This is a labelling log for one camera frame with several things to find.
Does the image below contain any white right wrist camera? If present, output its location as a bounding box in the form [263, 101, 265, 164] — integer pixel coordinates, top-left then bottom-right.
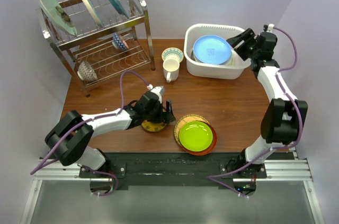
[263, 23, 274, 32]

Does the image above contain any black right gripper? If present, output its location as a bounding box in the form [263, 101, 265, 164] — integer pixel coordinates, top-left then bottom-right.
[226, 29, 259, 61]

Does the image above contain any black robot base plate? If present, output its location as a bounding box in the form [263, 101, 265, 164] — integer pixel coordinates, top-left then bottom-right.
[79, 151, 267, 191]

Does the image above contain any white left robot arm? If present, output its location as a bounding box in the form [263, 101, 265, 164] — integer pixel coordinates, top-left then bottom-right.
[44, 88, 175, 177]

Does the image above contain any steel dish rack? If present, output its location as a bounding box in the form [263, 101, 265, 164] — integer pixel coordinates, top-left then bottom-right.
[36, 0, 155, 97]

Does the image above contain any cream ceramic mug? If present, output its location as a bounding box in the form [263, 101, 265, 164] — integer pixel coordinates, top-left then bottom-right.
[163, 59, 180, 83]

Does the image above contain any yellow woven rim plate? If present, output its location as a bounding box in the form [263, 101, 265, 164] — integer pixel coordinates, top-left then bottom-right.
[174, 114, 209, 147]

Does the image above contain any blue plate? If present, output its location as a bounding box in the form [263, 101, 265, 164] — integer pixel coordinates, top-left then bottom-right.
[193, 35, 232, 65]

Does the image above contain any red plate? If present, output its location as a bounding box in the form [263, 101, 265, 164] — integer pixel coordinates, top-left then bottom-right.
[182, 125, 217, 156]

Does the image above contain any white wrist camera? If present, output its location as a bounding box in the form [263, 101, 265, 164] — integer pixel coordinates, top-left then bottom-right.
[263, 23, 274, 32]
[147, 84, 165, 103]

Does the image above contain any green floral racked plate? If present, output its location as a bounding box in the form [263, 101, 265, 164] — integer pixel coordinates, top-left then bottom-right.
[39, 0, 77, 36]

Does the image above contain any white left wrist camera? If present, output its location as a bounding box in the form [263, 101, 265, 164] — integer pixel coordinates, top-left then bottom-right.
[147, 84, 165, 103]

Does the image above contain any white plastic bin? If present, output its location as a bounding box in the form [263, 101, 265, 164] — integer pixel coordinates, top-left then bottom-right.
[183, 23, 251, 79]

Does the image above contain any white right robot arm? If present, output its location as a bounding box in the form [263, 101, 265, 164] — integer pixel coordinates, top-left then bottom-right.
[226, 25, 308, 178]

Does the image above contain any blue zigzag bowl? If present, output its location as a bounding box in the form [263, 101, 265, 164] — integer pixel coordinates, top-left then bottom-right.
[112, 33, 129, 51]

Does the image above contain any teal patterned small bowl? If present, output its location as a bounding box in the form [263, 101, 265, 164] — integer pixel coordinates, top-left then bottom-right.
[162, 47, 184, 63]

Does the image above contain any yellow patterned small plate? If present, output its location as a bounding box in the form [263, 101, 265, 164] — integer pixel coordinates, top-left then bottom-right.
[141, 121, 167, 133]

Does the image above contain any white fluted bottom plate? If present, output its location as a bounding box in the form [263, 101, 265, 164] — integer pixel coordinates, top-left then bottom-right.
[191, 51, 233, 66]

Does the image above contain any cream rimmed racked plate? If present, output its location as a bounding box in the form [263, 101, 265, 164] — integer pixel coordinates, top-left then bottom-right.
[81, 0, 103, 28]

